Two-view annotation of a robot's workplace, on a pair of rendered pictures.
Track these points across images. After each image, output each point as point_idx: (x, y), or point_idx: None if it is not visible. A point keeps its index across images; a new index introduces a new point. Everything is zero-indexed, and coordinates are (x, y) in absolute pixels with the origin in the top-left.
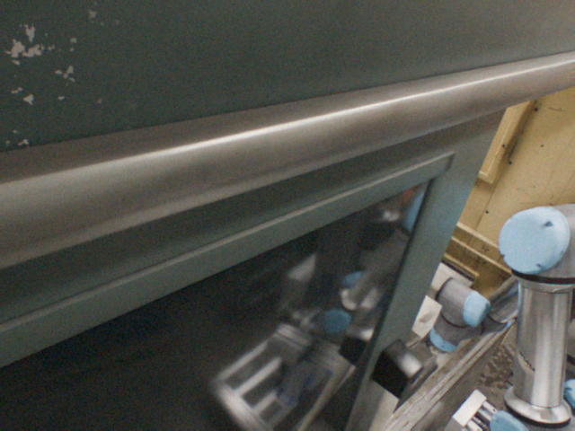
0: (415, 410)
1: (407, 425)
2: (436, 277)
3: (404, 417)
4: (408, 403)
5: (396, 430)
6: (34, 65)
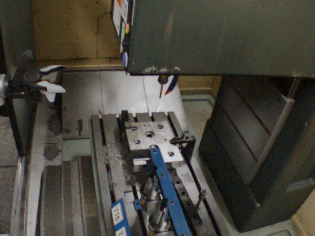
0: (16, 224)
1: (14, 212)
2: (0, 74)
3: (18, 214)
4: (22, 223)
5: (17, 204)
6: None
